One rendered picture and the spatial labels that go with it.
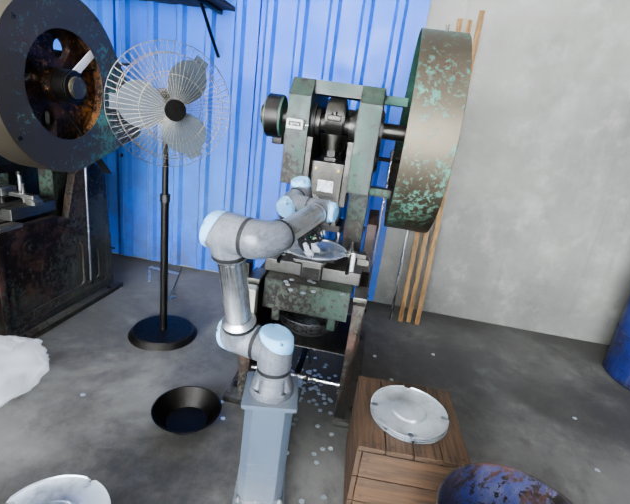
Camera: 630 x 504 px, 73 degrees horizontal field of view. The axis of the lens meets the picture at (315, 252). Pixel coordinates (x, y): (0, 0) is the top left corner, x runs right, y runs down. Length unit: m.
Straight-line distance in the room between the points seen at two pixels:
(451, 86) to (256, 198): 1.98
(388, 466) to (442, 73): 1.34
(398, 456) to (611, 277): 2.48
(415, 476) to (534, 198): 2.21
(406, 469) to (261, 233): 0.94
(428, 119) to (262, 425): 1.18
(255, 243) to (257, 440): 0.73
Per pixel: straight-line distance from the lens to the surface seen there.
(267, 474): 1.70
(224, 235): 1.19
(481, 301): 3.47
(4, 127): 2.24
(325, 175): 1.90
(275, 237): 1.17
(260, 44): 3.22
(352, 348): 1.92
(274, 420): 1.53
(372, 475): 1.65
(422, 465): 1.62
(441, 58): 1.67
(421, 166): 1.57
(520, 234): 3.35
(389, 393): 1.78
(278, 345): 1.39
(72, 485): 1.52
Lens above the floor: 1.40
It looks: 19 degrees down
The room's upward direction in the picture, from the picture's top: 8 degrees clockwise
